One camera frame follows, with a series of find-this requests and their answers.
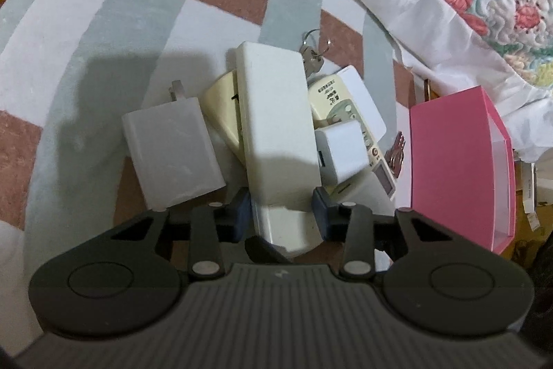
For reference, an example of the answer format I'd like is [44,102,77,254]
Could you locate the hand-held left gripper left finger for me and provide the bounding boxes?
[110,186,253,282]

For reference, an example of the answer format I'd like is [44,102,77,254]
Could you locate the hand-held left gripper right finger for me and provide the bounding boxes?
[313,186,458,282]

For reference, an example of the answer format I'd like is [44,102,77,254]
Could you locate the white power bank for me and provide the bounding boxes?
[235,41,323,208]

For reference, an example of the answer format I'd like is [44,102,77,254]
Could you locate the cream remote control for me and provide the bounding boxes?
[308,77,397,201]

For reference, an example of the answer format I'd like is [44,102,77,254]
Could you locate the pink box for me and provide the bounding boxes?
[408,86,517,257]

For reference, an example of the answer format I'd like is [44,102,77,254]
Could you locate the white flat device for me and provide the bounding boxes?
[251,172,392,259]

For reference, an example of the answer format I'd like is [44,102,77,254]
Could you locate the small white charger cube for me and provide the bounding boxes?
[315,119,376,186]

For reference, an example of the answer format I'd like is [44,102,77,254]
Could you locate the bronze key bunch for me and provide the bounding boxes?
[386,131,407,179]

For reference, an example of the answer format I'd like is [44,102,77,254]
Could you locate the large white charger adapter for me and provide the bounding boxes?
[121,81,226,210]

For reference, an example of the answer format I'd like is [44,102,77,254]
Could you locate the cream plastic case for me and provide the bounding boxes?
[202,70,247,162]

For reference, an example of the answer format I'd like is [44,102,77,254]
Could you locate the flat white box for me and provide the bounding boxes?
[337,65,387,136]

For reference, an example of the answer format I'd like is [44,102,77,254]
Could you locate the white printed carton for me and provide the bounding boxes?
[519,162,543,232]

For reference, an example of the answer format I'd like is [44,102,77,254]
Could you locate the striped blanket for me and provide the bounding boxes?
[0,0,437,352]

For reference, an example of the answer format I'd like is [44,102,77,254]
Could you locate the silver keys on ring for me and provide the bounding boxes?
[299,28,333,78]

